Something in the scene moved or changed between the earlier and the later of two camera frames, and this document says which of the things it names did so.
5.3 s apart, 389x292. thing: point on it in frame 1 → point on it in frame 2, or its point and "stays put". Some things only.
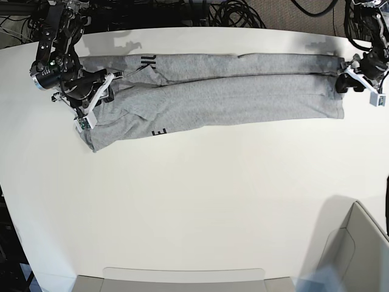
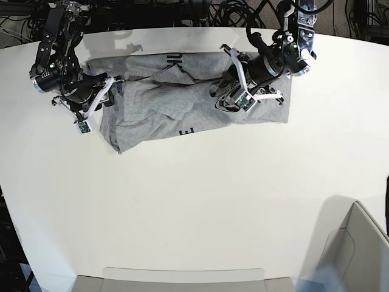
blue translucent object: (326, 278) stays put
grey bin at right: (360, 251) stays put
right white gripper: (345, 80) → (230, 81)
